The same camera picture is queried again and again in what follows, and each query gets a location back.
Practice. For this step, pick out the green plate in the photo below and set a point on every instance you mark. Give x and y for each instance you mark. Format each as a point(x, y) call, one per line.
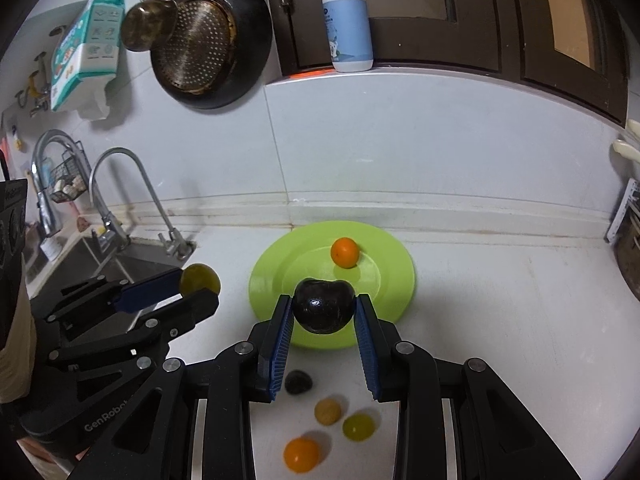
point(385, 270)

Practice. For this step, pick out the brass ladle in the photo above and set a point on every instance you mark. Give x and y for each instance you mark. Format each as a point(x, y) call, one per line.
point(147, 25)

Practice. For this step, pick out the wall hooks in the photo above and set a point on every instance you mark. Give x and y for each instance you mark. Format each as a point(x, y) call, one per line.
point(35, 87)

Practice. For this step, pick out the white green paper package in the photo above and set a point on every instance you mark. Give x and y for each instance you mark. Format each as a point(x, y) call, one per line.
point(85, 50)

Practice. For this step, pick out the small green fruit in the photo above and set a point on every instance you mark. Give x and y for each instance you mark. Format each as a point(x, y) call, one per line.
point(358, 426)

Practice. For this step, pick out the chrome gooseneck faucet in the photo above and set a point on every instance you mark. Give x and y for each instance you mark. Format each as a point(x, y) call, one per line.
point(112, 220)

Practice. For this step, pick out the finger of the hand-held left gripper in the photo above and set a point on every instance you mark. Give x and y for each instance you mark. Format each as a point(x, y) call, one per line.
point(147, 291)
point(192, 307)

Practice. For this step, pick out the steel sink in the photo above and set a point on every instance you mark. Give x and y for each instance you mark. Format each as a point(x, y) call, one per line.
point(85, 265)

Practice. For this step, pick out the small tan fruit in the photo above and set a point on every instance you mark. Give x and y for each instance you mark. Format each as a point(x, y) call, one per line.
point(328, 411)

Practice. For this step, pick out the small dark fruit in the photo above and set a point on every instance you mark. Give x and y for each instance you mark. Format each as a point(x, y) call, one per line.
point(298, 381)

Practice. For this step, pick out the black white box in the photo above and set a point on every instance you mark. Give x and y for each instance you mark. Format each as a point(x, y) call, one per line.
point(622, 210)

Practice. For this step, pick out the dark pot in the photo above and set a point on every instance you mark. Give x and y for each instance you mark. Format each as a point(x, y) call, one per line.
point(631, 265)

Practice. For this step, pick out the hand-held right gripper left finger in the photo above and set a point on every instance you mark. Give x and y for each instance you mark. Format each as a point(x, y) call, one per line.
point(280, 347)

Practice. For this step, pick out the black embossed object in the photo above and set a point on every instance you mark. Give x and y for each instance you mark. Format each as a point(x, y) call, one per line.
point(12, 230)

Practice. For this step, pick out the white blue pump bottle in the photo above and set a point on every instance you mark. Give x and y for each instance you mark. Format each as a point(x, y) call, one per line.
point(347, 25)

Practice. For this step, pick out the metal perforated strainer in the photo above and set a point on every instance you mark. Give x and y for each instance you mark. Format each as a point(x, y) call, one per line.
point(200, 45)

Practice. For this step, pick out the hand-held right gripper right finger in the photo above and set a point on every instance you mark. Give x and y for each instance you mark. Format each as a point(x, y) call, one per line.
point(369, 352)

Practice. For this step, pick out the dark purple plum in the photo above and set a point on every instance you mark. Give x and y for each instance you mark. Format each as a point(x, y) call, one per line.
point(322, 307)

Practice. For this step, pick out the yellow-green round fruit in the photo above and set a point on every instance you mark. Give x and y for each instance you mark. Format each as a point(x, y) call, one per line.
point(202, 277)

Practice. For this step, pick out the black wok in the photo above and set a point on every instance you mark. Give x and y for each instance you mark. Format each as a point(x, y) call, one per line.
point(250, 40)

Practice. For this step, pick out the small orange tangerine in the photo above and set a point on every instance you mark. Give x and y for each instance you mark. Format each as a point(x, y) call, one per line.
point(345, 252)

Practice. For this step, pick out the orange round fruit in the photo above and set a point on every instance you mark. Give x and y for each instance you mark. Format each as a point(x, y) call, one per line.
point(301, 455)

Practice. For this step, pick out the dark brown window frame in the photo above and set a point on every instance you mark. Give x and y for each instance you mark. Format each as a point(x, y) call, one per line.
point(475, 15)

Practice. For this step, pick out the tall chrome faucet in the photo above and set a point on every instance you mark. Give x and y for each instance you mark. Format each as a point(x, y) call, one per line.
point(42, 195)

